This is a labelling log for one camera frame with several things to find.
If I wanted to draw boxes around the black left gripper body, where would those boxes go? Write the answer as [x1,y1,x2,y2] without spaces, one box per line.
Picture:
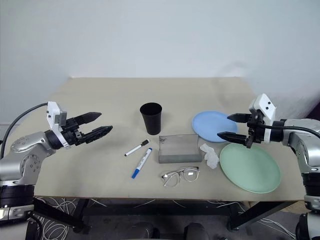
[60,116,88,147]

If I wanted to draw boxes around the clear-framed eyeglasses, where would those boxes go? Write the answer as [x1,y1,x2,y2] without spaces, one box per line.
[160,166,201,189]

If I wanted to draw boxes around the green round plate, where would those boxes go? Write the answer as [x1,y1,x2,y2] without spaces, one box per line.
[219,142,282,194]

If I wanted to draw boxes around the black plastic cup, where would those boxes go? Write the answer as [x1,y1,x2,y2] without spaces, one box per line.
[139,102,163,135]

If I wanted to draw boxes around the white marker black cap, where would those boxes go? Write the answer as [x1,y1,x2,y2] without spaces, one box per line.
[123,139,151,158]

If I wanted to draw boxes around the grey glasses case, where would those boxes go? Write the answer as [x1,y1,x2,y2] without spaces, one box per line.
[157,133,203,164]

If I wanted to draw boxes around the white marker blue cap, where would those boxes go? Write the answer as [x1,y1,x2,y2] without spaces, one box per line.
[131,147,154,180]

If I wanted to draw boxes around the black table frame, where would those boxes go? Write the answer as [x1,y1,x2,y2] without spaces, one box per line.
[32,196,299,232]

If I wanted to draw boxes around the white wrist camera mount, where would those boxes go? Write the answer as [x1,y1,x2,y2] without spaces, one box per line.
[248,93,278,145]
[45,101,70,149]

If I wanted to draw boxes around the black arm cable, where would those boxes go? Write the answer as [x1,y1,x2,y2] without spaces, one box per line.
[0,102,49,161]
[259,124,320,141]

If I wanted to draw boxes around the blue round plate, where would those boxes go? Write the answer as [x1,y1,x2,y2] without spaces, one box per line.
[191,110,239,144]

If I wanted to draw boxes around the white tissue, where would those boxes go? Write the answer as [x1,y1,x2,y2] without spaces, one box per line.
[199,143,221,169]

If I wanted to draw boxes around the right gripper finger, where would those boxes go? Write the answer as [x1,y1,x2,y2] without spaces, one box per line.
[226,112,251,124]
[216,131,248,146]

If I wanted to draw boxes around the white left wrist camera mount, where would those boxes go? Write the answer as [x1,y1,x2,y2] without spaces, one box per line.
[45,101,70,149]

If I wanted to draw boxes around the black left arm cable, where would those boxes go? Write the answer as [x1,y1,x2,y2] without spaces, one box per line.
[0,102,49,161]

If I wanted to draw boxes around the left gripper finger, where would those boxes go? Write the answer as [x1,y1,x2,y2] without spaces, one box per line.
[74,111,103,125]
[84,125,114,144]

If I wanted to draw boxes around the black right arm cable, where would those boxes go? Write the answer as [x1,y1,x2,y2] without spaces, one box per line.
[259,124,320,141]

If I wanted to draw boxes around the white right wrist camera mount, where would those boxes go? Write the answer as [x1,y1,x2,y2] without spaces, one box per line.
[248,93,278,145]

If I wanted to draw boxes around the thin white floor cable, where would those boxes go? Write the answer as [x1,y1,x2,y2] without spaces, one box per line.
[34,196,106,240]
[207,198,298,240]

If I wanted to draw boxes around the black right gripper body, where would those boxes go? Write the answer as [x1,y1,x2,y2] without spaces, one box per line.
[245,109,266,150]

